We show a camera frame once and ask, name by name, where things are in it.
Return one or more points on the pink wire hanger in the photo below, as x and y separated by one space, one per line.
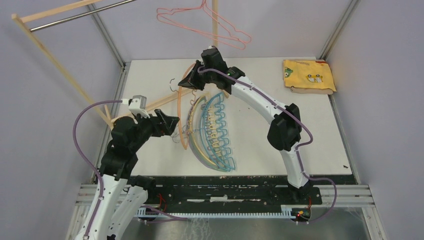
205 20

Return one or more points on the yellow printed folded cloth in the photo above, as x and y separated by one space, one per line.
305 76

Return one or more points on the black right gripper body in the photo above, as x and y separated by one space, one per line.
207 77

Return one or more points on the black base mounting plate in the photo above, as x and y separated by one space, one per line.
229 194

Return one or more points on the metal hanging rod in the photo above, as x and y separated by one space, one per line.
81 15

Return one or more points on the teal plastic hanger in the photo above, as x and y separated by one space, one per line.
212 136

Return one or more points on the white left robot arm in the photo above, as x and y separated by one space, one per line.
119 195

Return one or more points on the blue wavy plastic hanger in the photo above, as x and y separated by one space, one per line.
214 133

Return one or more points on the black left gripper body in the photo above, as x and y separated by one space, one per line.
146 127

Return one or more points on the purple plastic hanger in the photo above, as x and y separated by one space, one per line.
183 131

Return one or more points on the yellow plastic hanger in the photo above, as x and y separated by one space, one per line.
190 133

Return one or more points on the white slotted cable duct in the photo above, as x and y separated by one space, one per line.
284 213

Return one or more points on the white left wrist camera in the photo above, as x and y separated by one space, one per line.
137 106

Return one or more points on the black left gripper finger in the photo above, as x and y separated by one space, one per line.
167 120
164 130

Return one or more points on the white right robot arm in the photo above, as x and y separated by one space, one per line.
284 121

